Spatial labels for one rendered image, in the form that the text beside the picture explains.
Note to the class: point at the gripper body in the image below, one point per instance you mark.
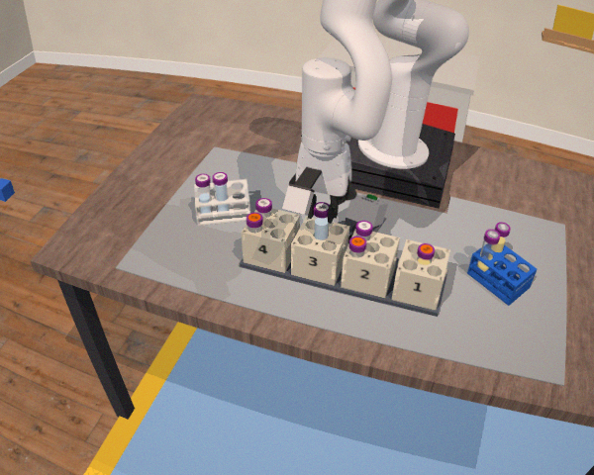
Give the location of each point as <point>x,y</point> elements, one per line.
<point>335,166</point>

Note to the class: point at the beige bucket adapter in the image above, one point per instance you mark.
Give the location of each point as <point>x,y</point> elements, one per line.
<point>319,260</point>
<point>371,274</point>
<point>420,287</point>
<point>271,248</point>

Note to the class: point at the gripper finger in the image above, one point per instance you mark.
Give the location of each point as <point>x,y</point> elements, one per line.
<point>314,200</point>
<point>335,202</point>

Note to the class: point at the blue sample rack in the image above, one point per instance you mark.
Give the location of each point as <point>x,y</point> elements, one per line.
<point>516,288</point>

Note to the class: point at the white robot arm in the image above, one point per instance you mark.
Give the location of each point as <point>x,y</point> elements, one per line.
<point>333,112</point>

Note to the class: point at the grey flat mat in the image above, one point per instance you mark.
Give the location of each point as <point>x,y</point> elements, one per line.
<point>473,327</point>

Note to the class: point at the white tube rack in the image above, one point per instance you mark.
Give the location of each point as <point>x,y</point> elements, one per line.
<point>235,214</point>

